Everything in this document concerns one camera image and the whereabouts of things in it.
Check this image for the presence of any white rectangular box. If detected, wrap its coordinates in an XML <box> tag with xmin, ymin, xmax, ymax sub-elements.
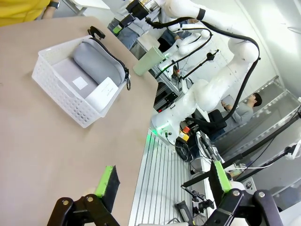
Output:
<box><xmin>84</xmin><ymin>76</ymin><xmax>120</xmax><ymax>111</ymax></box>

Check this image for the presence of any black office chair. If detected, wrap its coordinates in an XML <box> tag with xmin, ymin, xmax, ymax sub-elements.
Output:
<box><xmin>199</xmin><ymin>109</ymin><xmax>227</xmax><ymax>135</ymax></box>

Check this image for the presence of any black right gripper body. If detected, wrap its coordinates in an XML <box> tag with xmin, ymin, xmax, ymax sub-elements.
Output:
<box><xmin>125</xmin><ymin>0</ymin><xmax>152</xmax><ymax>21</ymax></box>

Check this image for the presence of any aluminium slotted base plate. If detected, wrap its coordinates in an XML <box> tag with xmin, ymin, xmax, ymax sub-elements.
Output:
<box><xmin>128</xmin><ymin>128</ymin><xmax>196</xmax><ymax>226</ymax></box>

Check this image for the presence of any yellow emergency stop button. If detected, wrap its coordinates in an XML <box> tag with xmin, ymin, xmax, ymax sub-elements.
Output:
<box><xmin>179</xmin><ymin>126</ymin><xmax>193</xmax><ymax>142</ymax></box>

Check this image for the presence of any grey CAMPUS zipper pouch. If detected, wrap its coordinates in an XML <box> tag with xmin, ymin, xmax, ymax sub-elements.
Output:
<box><xmin>71</xmin><ymin>26</ymin><xmax>131</xmax><ymax>91</ymax></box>

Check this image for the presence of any pale green plastic cup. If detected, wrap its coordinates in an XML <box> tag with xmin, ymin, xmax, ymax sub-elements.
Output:
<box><xmin>132</xmin><ymin>46</ymin><xmax>166</xmax><ymax>77</ymax></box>

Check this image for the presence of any black right arm cable sleeve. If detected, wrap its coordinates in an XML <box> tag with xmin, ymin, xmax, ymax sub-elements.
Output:
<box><xmin>145</xmin><ymin>16</ymin><xmax>262</xmax><ymax>128</ymax></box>

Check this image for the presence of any standing person in jeans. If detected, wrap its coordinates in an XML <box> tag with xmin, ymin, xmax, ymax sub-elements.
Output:
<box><xmin>107</xmin><ymin>0</ymin><xmax>166</xmax><ymax>50</ymax></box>

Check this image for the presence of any white perforated plastic basket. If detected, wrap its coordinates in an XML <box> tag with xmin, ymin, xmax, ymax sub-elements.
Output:
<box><xmin>31</xmin><ymin>35</ymin><xmax>131</xmax><ymax>129</ymax></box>

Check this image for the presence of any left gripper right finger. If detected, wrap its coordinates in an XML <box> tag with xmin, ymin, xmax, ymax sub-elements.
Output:
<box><xmin>206</xmin><ymin>160</ymin><xmax>285</xmax><ymax>226</ymax></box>

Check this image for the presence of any person in yellow hoodie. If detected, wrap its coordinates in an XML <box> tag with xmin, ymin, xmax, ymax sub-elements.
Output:
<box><xmin>0</xmin><ymin>0</ymin><xmax>52</xmax><ymax>28</ymax></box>

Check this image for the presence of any seated person grey sweater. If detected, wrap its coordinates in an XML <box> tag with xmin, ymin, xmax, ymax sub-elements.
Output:
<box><xmin>220</xmin><ymin>92</ymin><xmax>263</xmax><ymax>129</ymax></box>

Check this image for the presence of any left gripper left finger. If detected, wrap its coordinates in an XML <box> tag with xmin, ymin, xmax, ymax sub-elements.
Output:
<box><xmin>47</xmin><ymin>165</ymin><xmax>128</xmax><ymax>226</ymax></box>

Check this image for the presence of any person left hand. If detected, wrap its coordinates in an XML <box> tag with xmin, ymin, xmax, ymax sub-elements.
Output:
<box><xmin>41</xmin><ymin>6</ymin><xmax>58</xmax><ymax>20</ymax></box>

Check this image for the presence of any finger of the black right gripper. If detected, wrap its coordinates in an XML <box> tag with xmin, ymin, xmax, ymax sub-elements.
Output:
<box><xmin>112</xmin><ymin>14</ymin><xmax>137</xmax><ymax>34</ymax></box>

